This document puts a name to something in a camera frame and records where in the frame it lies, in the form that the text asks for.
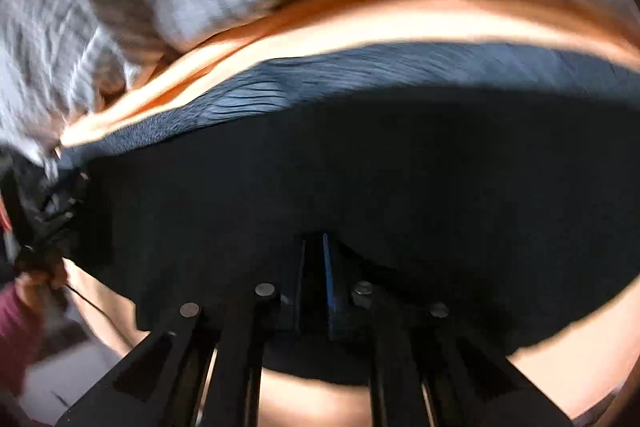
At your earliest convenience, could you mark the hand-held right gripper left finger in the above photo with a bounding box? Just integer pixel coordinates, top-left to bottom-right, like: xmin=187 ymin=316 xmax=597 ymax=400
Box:
xmin=55 ymin=236 xmax=309 ymax=427

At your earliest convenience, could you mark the black pants patterned blue waistband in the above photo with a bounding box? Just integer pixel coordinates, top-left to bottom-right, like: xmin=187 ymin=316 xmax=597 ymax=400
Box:
xmin=55 ymin=42 xmax=640 ymax=388

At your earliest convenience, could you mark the orange bed sheet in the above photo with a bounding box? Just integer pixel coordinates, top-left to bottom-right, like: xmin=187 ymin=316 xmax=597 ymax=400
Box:
xmin=55 ymin=0 xmax=640 ymax=427

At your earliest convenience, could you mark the person's left hand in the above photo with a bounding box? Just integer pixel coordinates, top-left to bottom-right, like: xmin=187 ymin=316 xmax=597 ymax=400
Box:
xmin=14 ymin=257 xmax=69 ymax=310

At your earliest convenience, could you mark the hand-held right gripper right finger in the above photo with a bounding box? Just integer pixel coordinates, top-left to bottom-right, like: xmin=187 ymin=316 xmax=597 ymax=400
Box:
xmin=322 ymin=233 xmax=572 ymax=427

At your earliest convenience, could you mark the thin black cable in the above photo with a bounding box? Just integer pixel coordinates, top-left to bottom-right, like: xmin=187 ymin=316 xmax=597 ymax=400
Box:
xmin=64 ymin=283 xmax=110 ymax=317

